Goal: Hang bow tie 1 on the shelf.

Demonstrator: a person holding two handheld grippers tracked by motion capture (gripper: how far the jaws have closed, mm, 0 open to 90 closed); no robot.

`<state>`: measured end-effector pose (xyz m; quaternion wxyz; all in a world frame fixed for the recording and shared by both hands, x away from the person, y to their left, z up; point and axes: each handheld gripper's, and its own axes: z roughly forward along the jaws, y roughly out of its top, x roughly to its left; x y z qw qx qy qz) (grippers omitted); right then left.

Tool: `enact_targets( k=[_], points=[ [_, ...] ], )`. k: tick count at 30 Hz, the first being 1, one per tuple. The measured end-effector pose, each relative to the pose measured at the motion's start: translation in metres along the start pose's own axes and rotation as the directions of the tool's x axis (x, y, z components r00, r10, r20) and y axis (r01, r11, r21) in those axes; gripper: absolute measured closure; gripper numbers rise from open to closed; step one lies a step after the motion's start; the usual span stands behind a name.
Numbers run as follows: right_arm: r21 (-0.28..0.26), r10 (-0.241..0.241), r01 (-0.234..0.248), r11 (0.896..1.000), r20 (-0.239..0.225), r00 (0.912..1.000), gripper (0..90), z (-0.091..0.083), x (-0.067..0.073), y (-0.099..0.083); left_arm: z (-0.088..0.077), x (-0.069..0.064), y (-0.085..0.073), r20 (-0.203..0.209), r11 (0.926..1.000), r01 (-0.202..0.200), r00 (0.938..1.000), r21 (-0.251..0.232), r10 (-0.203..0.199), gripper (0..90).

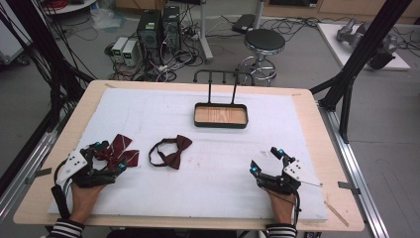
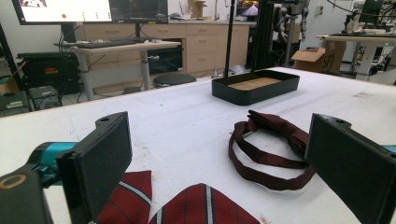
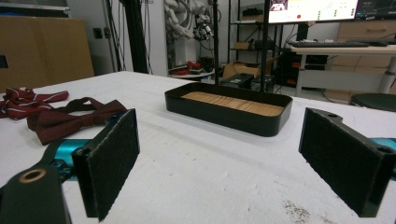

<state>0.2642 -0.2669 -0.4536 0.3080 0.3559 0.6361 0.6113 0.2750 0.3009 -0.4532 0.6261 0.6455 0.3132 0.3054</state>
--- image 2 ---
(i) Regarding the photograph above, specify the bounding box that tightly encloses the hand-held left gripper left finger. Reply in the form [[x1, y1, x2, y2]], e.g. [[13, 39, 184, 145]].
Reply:
[[55, 111, 134, 224]]

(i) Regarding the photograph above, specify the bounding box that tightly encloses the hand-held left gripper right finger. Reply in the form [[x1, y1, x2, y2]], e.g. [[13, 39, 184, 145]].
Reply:
[[305, 113, 396, 224]]

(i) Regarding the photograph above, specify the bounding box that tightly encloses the maroon bow tie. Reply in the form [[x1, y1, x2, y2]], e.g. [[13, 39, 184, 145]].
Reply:
[[228, 109, 318, 191]]

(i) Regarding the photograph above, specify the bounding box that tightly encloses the red striped necktie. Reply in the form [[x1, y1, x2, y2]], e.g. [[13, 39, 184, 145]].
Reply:
[[96, 170, 262, 224]]

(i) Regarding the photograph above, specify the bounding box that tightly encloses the black tie rack wooden tray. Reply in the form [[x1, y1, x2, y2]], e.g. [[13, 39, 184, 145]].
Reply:
[[211, 0, 301, 107]]

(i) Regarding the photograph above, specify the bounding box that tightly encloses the grey power supply box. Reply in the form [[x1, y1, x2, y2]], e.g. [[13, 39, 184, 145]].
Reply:
[[0, 91, 31, 118], [28, 85, 64, 112]]

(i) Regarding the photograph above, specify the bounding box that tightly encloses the black equipment case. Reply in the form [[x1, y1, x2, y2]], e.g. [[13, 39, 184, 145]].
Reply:
[[16, 50, 81, 95]]

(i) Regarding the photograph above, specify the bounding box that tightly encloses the white foam mat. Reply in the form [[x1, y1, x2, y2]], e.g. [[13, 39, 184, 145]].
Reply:
[[0, 66, 396, 224]]

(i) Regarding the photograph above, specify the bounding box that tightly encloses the black round stool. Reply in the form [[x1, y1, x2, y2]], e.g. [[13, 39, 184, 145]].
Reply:
[[152, 72, 198, 89]]

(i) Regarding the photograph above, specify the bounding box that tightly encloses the black keyboard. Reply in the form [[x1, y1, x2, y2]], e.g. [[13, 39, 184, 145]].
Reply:
[[76, 38, 138, 49]]

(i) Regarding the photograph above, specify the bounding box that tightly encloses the light standing desk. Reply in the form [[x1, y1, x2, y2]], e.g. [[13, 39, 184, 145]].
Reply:
[[72, 39, 182, 103]]

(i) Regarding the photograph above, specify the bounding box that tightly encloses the white work desk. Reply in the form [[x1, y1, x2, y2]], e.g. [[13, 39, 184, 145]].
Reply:
[[315, 32, 396, 82]]

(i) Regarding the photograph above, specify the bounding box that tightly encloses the bright computer monitor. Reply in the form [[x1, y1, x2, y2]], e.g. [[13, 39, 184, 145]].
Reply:
[[11, 0, 113, 26]]

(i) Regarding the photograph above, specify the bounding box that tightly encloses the dark computer monitor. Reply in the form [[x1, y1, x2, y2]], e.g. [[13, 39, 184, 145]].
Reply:
[[108, 0, 169, 25]]

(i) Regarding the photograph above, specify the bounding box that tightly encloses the wooden cabinet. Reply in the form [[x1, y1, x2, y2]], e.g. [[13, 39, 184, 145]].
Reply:
[[83, 20, 252, 77]]

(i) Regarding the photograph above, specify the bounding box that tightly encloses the grey metal machine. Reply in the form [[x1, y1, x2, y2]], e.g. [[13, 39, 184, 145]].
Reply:
[[273, 0, 311, 42]]

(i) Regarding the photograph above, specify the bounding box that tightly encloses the small cardboard box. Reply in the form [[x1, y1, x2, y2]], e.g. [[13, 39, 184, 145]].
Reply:
[[187, 0, 207, 19]]

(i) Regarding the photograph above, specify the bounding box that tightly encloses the black frame post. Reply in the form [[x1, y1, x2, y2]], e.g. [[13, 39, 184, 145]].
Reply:
[[0, 22, 26, 92], [251, 0, 276, 72]]

